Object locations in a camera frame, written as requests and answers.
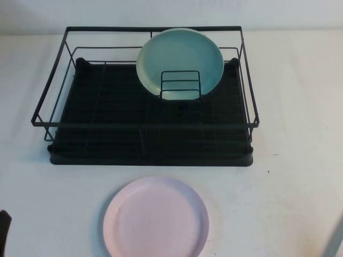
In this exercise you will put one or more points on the pink round plate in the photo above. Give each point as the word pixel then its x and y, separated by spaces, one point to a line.
pixel 155 219

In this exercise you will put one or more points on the white plate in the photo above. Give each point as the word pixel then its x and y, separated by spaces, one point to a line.
pixel 182 53

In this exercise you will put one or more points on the black dish drying rack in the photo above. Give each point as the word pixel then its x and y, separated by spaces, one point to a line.
pixel 120 158

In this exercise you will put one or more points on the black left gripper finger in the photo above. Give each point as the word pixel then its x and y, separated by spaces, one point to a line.
pixel 4 220

